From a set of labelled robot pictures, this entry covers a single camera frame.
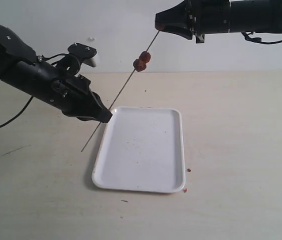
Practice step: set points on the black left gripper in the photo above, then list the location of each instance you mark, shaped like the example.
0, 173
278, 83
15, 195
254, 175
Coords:
84, 104

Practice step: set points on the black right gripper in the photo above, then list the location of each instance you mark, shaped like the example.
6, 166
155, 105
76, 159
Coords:
204, 17

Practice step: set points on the thin metal skewer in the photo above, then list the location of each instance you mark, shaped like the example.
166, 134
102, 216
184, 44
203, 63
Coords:
118, 94

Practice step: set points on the red fruit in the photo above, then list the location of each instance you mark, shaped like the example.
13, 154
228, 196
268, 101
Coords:
145, 57
139, 65
159, 27

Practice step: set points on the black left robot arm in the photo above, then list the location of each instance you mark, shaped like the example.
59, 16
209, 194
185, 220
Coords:
23, 69

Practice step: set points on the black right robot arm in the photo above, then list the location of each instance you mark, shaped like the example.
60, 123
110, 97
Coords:
254, 16

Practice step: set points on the white rectangular plastic tray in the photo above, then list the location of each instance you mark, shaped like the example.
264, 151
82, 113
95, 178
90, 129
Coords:
141, 150

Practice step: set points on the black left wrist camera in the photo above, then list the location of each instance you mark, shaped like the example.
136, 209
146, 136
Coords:
78, 55

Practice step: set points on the white blob on wall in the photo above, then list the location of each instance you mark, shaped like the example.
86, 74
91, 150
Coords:
91, 39

